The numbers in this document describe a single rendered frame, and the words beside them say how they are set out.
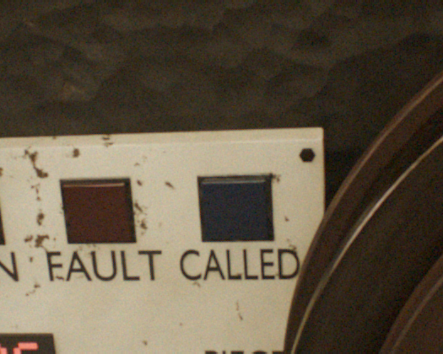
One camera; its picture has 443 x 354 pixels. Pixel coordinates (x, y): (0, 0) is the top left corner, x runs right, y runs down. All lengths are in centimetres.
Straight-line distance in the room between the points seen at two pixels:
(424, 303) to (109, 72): 24
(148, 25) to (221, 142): 8
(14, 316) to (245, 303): 14
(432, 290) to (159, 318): 23
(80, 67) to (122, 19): 4
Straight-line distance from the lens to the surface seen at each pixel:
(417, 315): 43
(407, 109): 48
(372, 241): 43
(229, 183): 56
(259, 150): 56
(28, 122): 60
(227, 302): 60
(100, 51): 57
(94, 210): 58
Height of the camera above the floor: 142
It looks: 23 degrees down
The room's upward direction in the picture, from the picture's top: 5 degrees counter-clockwise
